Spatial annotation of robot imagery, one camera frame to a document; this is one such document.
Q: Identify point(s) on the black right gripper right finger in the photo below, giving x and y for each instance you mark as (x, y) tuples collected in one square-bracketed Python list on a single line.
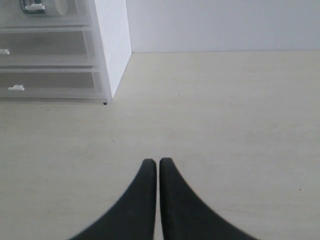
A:
[(184, 216)]

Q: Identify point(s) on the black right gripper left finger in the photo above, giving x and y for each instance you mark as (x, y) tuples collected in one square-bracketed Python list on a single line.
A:
[(132, 217)]

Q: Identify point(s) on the white teal labelled bottle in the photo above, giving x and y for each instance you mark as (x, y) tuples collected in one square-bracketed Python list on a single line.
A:
[(44, 7)]

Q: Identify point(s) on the clear bottom wide drawer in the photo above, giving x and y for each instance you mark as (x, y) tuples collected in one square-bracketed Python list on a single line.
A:
[(67, 85)]

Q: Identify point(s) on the clear wide drawer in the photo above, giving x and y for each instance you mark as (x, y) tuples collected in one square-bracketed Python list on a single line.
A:
[(67, 85), (48, 48)]

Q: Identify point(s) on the white plastic drawer cabinet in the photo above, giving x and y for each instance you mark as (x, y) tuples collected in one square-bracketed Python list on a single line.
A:
[(109, 26)]

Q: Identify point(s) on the clear middle wide drawer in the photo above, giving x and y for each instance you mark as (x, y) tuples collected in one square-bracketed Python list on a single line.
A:
[(48, 48)]

